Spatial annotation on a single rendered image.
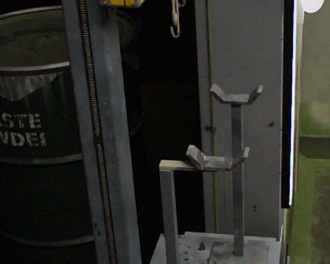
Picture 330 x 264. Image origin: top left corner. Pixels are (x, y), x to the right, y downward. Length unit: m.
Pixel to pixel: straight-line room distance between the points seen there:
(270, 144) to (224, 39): 0.26
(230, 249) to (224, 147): 0.36
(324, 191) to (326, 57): 0.59
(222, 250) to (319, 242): 1.32
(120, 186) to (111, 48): 0.21
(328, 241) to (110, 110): 1.67
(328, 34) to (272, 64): 1.61
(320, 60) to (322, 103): 0.19
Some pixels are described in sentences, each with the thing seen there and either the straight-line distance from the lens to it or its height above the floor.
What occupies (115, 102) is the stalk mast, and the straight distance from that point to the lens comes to 0.96.
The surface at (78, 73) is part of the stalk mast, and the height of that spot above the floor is 1.19.
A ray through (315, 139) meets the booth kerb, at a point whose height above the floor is 0.15.
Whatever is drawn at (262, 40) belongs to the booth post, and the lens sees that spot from 1.41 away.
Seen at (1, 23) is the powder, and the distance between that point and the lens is 2.34.
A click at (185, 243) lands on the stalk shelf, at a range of 1.26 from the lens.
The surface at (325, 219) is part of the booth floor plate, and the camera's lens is 2.64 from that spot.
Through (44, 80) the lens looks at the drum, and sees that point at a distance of 1.88.
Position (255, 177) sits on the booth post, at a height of 0.73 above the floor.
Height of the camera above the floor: 1.54
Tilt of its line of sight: 27 degrees down
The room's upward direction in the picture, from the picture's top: 4 degrees counter-clockwise
